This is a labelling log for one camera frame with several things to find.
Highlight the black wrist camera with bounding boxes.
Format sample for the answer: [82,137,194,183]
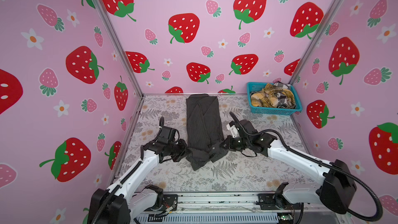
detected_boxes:
[158,126,180,144]
[229,119,258,138]

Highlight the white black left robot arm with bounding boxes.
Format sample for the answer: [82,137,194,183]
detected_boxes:
[87,139,188,224]

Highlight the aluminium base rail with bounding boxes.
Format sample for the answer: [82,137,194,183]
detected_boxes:
[129,192,355,224]

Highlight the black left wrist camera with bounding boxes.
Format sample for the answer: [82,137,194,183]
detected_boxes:
[158,126,180,144]

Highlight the dark grey pinstriped shirt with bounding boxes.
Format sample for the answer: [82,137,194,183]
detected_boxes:
[186,94,228,171]

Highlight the aluminium corner post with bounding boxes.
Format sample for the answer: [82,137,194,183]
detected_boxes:
[92,0,144,99]
[289,0,344,85]

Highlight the aluminium left corner post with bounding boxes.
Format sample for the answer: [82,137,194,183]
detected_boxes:
[92,0,144,99]

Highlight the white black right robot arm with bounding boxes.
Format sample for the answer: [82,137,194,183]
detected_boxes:
[221,133,357,215]

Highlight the grey white shirt in basket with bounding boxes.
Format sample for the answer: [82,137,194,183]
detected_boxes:
[274,82,296,109]

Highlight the yellow plaid shirt in basket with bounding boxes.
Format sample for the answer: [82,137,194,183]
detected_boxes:
[250,84,278,108]

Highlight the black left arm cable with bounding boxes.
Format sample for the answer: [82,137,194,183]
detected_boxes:
[90,116,165,224]

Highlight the teal plastic basket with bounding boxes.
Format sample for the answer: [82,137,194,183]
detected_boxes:
[247,82,303,116]

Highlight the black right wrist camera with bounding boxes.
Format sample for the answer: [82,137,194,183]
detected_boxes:
[229,119,258,138]

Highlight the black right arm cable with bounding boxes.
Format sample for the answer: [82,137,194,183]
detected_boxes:
[229,111,383,222]

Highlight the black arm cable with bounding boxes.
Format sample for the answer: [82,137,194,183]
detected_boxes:
[229,111,383,222]
[90,116,165,224]

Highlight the aluminium right corner post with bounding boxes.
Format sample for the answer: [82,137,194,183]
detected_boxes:
[289,0,344,85]

